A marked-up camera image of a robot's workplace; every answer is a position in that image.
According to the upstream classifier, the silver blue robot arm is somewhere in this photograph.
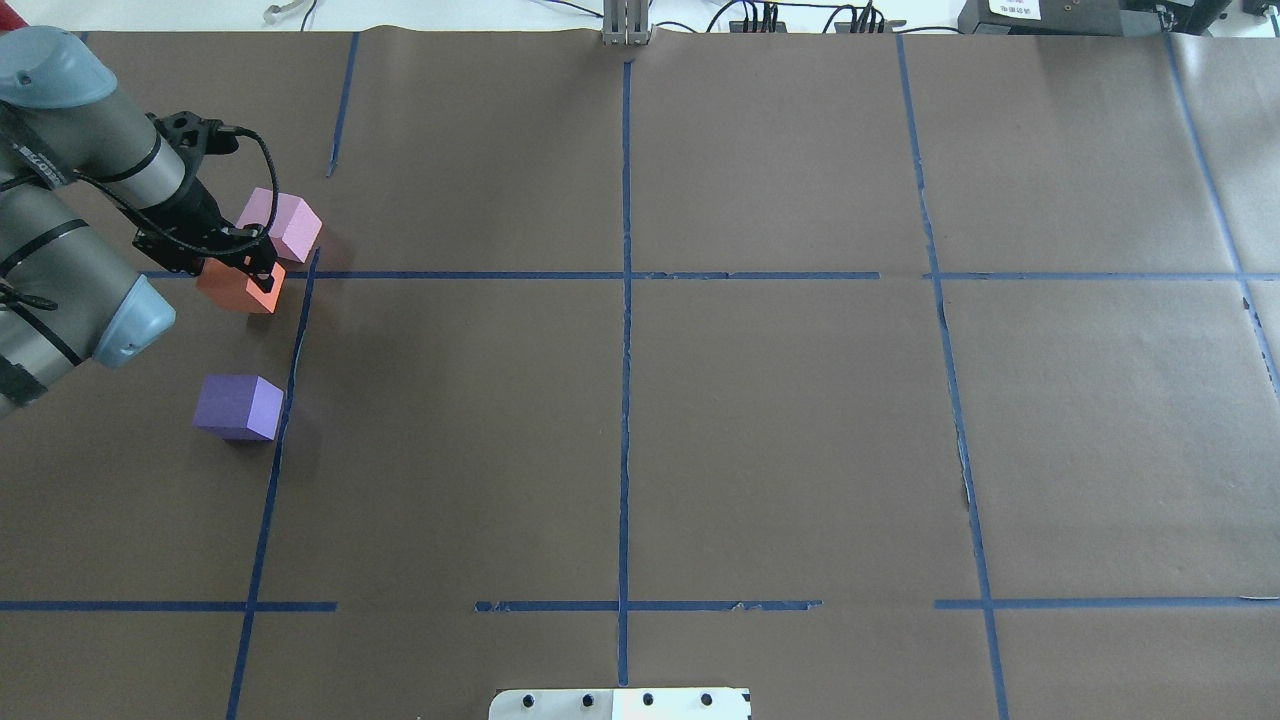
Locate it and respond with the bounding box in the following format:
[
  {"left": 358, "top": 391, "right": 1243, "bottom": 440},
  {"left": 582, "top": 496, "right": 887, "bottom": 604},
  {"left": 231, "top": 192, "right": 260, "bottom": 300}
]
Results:
[{"left": 1, "top": 26, "right": 280, "bottom": 415}]

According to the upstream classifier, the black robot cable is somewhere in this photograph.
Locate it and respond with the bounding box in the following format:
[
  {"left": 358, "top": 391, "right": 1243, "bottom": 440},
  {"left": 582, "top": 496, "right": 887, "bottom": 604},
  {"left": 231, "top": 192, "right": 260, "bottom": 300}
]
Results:
[{"left": 0, "top": 126, "right": 282, "bottom": 311}]

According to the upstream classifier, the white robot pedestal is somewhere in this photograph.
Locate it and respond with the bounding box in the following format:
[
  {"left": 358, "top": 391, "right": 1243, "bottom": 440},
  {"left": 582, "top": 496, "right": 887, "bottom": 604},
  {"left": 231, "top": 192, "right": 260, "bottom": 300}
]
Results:
[{"left": 488, "top": 687, "right": 753, "bottom": 719}]

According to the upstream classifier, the aluminium frame post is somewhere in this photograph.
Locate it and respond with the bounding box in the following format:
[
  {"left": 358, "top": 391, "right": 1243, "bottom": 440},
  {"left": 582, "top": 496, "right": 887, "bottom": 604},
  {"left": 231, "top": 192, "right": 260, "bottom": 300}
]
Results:
[{"left": 602, "top": 0, "right": 653, "bottom": 46}]

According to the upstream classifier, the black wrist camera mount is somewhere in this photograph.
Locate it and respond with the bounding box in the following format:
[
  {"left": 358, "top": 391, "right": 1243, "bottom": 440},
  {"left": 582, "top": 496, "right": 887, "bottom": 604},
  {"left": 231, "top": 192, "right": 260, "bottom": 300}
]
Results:
[{"left": 150, "top": 111, "right": 239, "bottom": 156}]

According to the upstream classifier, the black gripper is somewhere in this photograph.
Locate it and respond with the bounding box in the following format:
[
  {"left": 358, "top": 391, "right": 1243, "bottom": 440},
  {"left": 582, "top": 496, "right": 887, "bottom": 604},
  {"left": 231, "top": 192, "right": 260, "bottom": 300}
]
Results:
[{"left": 133, "top": 179, "right": 282, "bottom": 297}]

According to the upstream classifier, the purple foam cube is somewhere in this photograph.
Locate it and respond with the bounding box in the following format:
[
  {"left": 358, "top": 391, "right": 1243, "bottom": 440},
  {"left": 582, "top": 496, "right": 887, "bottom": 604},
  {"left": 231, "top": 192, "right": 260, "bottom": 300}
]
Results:
[{"left": 192, "top": 374, "right": 284, "bottom": 442}]

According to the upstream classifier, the pink foam cube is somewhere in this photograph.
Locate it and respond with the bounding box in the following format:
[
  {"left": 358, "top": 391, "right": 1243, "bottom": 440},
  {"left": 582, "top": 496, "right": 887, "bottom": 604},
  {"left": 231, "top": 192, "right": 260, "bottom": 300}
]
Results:
[{"left": 236, "top": 187, "right": 323, "bottom": 263}]

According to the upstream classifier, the orange foam cube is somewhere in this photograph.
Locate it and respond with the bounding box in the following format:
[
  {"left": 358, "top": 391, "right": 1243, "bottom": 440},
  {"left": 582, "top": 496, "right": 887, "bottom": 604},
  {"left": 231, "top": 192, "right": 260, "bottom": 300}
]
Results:
[{"left": 196, "top": 258, "right": 285, "bottom": 314}]

